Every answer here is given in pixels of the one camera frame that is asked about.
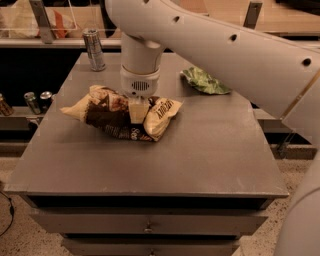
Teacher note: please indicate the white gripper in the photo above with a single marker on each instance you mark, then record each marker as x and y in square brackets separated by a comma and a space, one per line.
[139, 83]

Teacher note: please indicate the brown chip bag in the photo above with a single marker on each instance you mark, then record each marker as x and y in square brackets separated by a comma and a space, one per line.
[107, 110]

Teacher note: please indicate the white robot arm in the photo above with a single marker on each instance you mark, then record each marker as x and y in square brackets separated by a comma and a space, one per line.
[279, 76]

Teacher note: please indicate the green chip bag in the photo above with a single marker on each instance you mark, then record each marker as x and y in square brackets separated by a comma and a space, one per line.
[203, 82]

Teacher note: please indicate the white orange bag behind glass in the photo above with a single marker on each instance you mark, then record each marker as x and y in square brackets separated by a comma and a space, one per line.
[18, 21]

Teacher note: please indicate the silver can on table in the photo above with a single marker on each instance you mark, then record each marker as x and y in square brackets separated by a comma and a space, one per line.
[94, 49]

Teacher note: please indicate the dark can on shelf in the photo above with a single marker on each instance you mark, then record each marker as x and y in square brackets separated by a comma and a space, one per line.
[46, 100]

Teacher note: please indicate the grey drawer cabinet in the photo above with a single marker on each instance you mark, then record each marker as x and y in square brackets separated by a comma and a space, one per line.
[213, 156]

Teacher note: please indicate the silver can on shelf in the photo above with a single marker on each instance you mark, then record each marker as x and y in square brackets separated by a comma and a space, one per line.
[32, 102]

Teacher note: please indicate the low side shelf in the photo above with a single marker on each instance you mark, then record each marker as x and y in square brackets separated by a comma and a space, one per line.
[20, 126]

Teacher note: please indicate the brown can at left edge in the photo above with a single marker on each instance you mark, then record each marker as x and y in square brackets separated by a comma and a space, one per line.
[5, 108]

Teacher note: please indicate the upper drawer with knob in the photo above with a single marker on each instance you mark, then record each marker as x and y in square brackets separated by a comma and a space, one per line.
[94, 221]

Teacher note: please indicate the drawer with knob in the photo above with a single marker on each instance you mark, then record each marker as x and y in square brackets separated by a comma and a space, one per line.
[94, 221]
[149, 247]

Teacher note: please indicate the lower drawer with knob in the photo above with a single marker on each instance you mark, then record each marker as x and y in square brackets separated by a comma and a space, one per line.
[149, 247]

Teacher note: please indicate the left metal bracket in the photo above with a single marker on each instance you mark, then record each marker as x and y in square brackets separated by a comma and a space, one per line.
[39, 11]

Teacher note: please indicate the metal bracket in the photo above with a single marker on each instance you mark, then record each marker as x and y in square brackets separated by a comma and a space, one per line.
[252, 14]
[39, 11]

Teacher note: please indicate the right metal bracket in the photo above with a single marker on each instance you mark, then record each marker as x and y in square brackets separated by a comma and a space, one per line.
[252, 14]

